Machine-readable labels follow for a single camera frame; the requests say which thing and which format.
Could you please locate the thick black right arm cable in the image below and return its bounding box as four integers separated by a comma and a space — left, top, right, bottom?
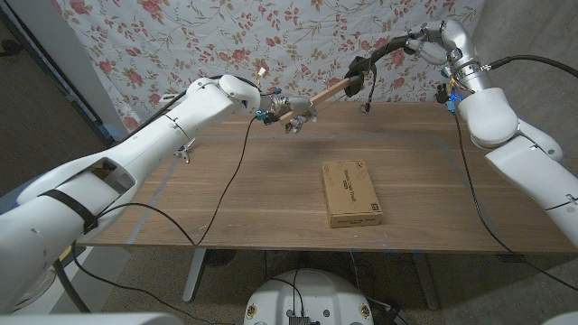
485, 54, 578, 80

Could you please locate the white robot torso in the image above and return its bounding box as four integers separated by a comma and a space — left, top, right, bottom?
243, 268, 375, 325

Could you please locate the long wooden stick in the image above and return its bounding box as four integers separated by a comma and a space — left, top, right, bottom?
277, 76, 358, 125

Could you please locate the thin black left wrist cable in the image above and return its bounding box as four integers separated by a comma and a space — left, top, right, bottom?
92, 115, 263, 247

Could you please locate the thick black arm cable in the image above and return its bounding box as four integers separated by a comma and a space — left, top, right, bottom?
485, 54, 578, 80
51, 74, 263, 313

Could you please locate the black round fan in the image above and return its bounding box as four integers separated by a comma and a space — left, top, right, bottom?
205, 248, 237, 268

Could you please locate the grey table leg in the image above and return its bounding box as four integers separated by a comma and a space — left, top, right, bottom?
182, 247, 208, 303
411, 252, 440, 311

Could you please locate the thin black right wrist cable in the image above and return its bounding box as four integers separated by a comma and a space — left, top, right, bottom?
451, 110, 578, 293

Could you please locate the black torso cable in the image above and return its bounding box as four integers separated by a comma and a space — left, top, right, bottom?
269, 268, 306, 318

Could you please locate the black power adapter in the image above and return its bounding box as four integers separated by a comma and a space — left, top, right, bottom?
369, 297, 412, 325

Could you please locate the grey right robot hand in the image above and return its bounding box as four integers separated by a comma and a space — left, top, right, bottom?
404, 18, 479, 70

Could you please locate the small metal clamp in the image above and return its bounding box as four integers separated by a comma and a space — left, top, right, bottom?
173, 137, 196, 164

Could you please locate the brown cardboard box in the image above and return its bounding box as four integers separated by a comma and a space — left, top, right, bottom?
321, 159, 384, 229

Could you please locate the floral backdrop cloth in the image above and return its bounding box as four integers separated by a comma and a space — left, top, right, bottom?
50, 0, 487, 141

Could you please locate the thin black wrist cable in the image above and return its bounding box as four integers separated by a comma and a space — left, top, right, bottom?
451, 110, 578, 293
92, 115, 263, 247

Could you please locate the black leather belt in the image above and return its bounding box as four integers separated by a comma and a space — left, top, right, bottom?
343, 34, 424, 98

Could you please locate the thin black loose cable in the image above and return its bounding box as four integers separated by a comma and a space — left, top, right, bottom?
70, 243, 236, 325

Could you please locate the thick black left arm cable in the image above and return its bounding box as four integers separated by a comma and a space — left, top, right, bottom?
51, 74, 263, 313

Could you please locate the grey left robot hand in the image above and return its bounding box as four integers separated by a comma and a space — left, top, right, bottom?
269, 94, 320, 135

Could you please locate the black door handle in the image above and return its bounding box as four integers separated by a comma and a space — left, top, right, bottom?
0, 39, 24, 58

